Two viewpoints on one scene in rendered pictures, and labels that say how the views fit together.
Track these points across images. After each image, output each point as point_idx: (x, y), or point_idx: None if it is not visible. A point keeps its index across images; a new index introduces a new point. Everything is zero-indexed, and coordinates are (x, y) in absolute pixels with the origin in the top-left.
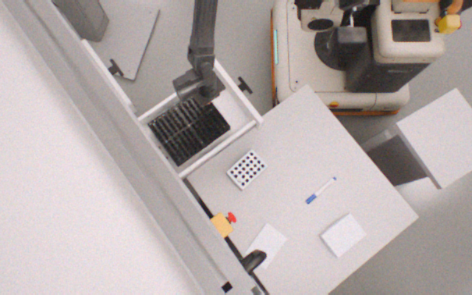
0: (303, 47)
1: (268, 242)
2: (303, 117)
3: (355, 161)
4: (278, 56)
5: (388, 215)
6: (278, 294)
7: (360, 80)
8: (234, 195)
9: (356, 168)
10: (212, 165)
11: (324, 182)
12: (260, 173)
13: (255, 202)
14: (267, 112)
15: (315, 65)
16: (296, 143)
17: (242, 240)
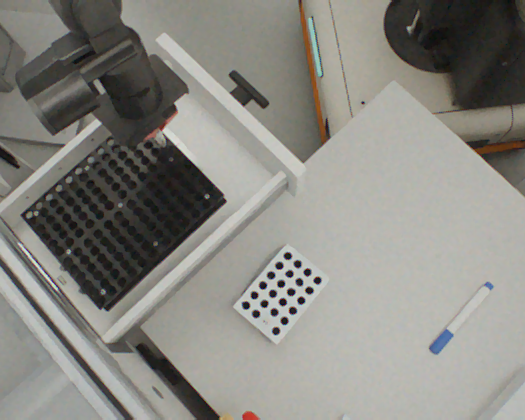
0: (365, 39)
1: None
2: (397, 154)
3: None
4: (321, 62)
5: None
6: None
7: (489, 78)
8: (259, 358)
9: None
10: (200, 292)
11: (465, 297)
12: (316, 298)
13: (311, 368)
14: (314, 154)
15: (393, 68)
16: (388, 215)
17: None
